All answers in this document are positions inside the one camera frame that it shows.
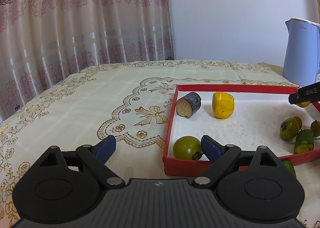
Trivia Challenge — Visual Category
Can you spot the brown longan fruit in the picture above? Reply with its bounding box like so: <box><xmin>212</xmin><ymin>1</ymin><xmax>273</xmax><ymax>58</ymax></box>
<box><xmin>310</xmin><ymin>120</ymin><xmax>320</xmax><ymax>137</ymax></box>

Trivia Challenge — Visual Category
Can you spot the green round tomato fruit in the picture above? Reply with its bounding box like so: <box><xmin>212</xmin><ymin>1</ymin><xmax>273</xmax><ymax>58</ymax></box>
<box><xmin>172</xmin><ymin>136</ymin><xmax>203</xmax><ymax>160</ymax></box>

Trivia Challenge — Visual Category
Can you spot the green yellow fruit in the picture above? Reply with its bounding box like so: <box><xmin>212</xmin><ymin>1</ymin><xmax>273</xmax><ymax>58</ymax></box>
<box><xmin>279</xmin><ymin>118</ymin><xmax>300</xmax><ymax>141</ymax></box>

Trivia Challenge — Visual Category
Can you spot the yellow pepper chunk large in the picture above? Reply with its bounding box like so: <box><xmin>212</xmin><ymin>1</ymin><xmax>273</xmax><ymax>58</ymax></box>
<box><xmin>212</xmin><ymin>92</ymin><xmax>235</xmax><ymax>119</ymax></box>

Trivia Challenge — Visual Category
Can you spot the dark sugarcane piece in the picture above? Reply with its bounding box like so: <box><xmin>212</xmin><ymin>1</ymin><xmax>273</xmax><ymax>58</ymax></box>
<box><xmin>176</xmin><ymin>92</ymin><xmax>201</xmax><ymax>118</ymax></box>

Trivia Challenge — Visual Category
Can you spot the yellow mango fruit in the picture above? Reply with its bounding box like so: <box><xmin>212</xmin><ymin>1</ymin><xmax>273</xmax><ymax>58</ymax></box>
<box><xmin>297</xmin><ymin>101</ymin><xmax>310</xmax><ymax>108</ymax></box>

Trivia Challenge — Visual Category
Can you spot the light blue electric kettle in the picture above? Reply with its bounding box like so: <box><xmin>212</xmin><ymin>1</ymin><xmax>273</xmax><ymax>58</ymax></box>
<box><xmin>283</xmin><ymin>18</ymin><xmax>319</xmax><ymax>86</ymax></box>

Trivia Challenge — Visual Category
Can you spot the red shallow box tray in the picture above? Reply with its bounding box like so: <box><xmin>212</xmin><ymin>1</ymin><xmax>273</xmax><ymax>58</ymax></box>
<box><xmin>163</xmin><ymin>84</ymin><xmax>319</xmax><ymax>177</ymax></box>

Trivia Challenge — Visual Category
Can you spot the cream embroidered tablecloth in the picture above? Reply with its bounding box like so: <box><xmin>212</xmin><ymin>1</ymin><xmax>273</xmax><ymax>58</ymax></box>
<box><xmin>1</xmin><ymin>60</ymin><xmax>319</xmax><ymax>227</ymax></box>

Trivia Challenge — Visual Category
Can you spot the pink floral curtain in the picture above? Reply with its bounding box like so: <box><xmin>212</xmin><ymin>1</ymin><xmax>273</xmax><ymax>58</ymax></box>
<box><xmin>1</xmin><ymin>0</ymin><xmax>174</xmax><ymax>120</ymax></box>

